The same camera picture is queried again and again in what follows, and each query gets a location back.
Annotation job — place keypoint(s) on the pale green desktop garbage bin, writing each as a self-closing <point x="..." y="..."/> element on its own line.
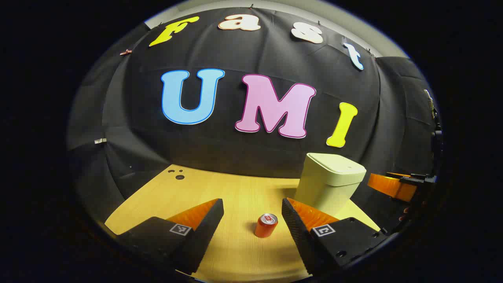
<point x="326" y="188"/>

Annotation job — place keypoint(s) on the red cloth clip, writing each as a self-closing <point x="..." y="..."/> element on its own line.
<point x="125" y="52"/>

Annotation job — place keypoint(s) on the black backdrop cloth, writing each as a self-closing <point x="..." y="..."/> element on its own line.
<point x="275" y="59"/>

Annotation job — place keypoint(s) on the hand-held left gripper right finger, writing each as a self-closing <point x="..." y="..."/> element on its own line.
<point x="298" y="232"/>

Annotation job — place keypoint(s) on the red pop can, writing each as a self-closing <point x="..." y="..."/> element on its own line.
<point x="265" y="228"/>

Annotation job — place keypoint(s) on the wooden desktop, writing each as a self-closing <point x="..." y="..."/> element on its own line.
<point x="243" y="196"/>

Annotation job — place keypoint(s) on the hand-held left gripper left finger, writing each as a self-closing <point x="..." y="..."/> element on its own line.
<point x="204" y="232"/>

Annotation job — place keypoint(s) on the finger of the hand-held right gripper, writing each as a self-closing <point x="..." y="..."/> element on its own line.
<point x="389" y="186"/>

